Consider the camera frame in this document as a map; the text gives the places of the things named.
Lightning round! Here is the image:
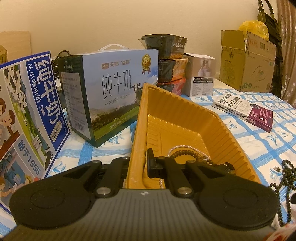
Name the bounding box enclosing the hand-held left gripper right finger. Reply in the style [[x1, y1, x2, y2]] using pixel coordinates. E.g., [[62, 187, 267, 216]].
[[146, 148, 232, 198]]

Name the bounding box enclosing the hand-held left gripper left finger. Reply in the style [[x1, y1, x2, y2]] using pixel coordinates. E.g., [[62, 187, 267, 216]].
[[67, 156, 131, 199]]

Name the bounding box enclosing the silver pearl chain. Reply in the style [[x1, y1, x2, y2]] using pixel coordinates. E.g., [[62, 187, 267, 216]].
[[159, 145, 211, 189]]

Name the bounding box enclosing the reddish brown small bead bracelet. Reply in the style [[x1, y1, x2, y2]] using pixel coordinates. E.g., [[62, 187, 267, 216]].
[[171, 150, 210, 164]]

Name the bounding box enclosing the yellow plastic tray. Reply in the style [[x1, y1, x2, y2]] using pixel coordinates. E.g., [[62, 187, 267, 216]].
[[125, 83, 263, 190]]

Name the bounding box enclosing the dark green bead necklace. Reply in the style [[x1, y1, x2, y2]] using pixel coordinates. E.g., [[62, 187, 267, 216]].
[[269, 159, 296, 230]]

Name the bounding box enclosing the light blue milk box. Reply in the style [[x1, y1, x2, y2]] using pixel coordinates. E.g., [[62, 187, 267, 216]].
[[56, 45, 159, 148]]

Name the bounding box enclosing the red instant noodle bowl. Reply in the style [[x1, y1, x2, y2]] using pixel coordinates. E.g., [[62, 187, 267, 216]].
[[158, 78, 187, 96]]

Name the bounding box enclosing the orange instant noodle bowl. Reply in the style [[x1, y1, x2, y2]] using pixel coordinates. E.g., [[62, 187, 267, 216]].
[[158, 57, 188, 83]]

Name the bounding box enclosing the blue illustrated milk carton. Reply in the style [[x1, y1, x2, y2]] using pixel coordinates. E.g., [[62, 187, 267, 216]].
[[0, 51, 71, 215]]

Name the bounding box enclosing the white product box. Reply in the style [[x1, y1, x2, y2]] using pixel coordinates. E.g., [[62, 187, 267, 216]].
[[182, 53, 217, 97]]

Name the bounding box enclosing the white and maroon book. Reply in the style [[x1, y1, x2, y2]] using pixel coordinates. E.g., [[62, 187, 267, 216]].
[[211, 93, 274, 133]]

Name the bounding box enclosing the blue checked cloth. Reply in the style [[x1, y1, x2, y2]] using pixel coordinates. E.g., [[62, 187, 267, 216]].
[[0, 89, 296, 241]]

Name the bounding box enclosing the black instant noodle bowl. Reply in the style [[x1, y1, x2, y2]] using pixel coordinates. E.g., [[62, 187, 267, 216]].
[[138, 34, 189, 59]]

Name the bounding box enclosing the open cardboard box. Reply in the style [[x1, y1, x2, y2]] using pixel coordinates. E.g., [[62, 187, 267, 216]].
[[218, 30, 277, 93]]

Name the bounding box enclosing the yellow plastic bag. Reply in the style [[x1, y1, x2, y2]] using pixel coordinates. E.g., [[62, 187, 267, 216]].
[[239, 20, 270, 41]]

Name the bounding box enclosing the patterned curtain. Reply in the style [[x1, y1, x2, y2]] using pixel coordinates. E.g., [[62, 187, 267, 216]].
[[276, 0, 296, 106]]

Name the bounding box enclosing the dark bag handle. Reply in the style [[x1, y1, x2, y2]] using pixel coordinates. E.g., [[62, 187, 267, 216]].
[[51, 50, 71, 68]]

